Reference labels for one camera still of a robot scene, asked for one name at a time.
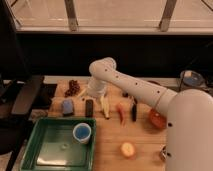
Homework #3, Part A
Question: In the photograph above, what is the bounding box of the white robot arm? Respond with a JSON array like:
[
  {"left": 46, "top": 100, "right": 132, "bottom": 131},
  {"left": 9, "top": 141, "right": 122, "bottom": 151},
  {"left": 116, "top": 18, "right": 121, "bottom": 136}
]
[{"left": 88, "top": 57, "right": 213, "bottom": 171}]

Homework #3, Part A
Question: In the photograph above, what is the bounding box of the small wooden spoon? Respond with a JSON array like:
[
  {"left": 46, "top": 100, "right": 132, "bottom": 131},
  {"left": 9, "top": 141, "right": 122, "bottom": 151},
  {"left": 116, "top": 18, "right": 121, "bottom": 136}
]
[{"left": 78, "top": 88, "right": 87, "bottom": 98}]

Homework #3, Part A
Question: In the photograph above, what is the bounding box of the blue sponge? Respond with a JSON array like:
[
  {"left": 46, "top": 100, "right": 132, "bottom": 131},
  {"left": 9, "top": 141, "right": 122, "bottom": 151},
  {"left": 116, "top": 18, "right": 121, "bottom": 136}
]
[{"left": 62, "top": 100, "right": 74, "bottom": 116}]

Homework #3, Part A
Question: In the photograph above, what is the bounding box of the blue bowl on stand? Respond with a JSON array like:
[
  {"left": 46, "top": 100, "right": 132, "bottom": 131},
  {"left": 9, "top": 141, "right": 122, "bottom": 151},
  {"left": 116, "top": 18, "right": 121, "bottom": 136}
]
[{"left": 180, "top": 70, "right": 204, "bottom": 87}]

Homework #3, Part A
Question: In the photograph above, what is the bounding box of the red chili pepper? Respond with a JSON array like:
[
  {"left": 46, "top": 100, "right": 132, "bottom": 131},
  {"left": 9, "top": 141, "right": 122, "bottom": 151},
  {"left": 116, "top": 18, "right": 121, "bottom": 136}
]
[{"left": 116, "top": 103, "right": 126, "bottom": 126}]

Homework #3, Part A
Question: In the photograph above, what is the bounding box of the orange fruit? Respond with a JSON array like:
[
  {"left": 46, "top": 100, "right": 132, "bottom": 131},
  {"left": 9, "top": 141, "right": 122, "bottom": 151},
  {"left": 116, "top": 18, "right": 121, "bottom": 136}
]
[{"left": 120, "top": 142, "right": 135, "bottom": 158}]

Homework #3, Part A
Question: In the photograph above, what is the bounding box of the small black clip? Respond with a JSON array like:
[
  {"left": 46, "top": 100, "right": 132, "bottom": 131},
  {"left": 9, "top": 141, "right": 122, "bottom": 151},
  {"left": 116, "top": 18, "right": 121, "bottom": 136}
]
[{"left": 122, "top": 92, "right": 129, "bottom": 98}]

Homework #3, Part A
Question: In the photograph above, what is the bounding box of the blue plastic cup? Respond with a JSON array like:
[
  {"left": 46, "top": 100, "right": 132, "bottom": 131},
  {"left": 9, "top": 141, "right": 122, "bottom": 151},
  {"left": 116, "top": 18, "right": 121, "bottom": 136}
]
[{"left": 73, "top": 123, "right": 92, "bottom": 144}]

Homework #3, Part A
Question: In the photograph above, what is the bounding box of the black office chair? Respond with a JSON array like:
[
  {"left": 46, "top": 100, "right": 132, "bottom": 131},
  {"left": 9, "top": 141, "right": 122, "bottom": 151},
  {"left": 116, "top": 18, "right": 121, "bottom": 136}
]
[{"left": 0, "top": 0, "right": 44, "bottom": 171}]

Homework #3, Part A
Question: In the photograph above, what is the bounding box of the yellow banana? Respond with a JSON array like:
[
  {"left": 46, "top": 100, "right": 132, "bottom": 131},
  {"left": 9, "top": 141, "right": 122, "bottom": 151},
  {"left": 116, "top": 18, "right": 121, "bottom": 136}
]
[{"left": 100, "top": 96, "right": 110, "bottom": 119}]

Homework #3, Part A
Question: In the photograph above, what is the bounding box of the bunch of dark grapes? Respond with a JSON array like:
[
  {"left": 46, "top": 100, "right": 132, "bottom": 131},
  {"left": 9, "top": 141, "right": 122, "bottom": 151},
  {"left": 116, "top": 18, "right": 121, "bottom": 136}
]
[{"left": 65, "top": 80, "right": 80, "bottom": 97}]

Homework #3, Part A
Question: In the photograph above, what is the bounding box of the black eraser block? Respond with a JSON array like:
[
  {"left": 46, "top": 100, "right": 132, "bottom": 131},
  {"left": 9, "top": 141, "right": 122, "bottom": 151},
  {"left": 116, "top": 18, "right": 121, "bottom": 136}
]
[{"left": 85, "top": 99, "right": 93, "bottom": 117}]

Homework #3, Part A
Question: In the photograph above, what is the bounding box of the green plastic tray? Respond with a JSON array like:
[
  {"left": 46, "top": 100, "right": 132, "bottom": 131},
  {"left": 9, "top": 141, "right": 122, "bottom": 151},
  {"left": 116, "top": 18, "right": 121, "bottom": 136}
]
[{"left": 20, "top": 118, "right": 96, "bottom": 171}]

